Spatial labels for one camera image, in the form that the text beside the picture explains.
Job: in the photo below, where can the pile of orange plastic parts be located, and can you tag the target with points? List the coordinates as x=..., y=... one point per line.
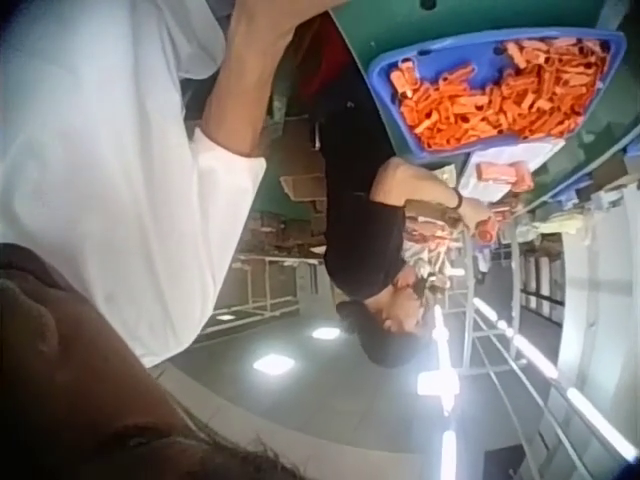
x=505, y=95

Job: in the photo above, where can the white frame table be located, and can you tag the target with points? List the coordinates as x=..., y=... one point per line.
x=272, y=285

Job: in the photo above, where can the long ceiling light tube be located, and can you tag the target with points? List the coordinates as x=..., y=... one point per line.
x=602, y=425
x=520, y=345

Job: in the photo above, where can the square ceiling light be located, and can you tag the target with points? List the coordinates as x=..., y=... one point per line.
x=326, y=333
x=274, y=364

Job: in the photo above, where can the white plastic tray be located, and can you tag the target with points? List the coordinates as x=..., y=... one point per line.
x=505, y=155

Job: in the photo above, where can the orange plastic part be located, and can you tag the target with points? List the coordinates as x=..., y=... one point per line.
x=486, y=232

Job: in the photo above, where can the orange packet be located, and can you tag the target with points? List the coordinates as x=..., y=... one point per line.
x=502, y=176

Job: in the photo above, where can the brown cardboard box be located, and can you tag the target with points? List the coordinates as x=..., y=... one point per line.
x=302, y=186

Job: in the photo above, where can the blue plastic tray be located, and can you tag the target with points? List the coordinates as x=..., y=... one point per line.
x=450, y=60

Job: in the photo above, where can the grey metal rack frame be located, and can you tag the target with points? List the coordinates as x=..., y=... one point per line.
x=480, y=320

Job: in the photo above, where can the red cloth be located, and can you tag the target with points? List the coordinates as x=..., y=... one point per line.
x=322, y=55

